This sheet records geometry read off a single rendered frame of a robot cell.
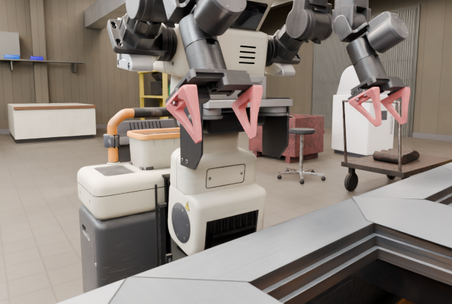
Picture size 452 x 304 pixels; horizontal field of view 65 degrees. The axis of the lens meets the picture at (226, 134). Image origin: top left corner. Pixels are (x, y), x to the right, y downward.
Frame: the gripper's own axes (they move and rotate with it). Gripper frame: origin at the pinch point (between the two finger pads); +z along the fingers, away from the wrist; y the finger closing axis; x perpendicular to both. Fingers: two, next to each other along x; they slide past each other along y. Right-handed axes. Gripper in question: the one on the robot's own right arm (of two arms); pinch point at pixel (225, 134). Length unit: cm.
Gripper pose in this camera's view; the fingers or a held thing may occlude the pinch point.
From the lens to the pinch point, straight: 52.8
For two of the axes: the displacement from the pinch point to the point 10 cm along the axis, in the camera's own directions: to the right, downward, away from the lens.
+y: 8.3, -0.7, 5.6
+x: -5.0, 3.6, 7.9
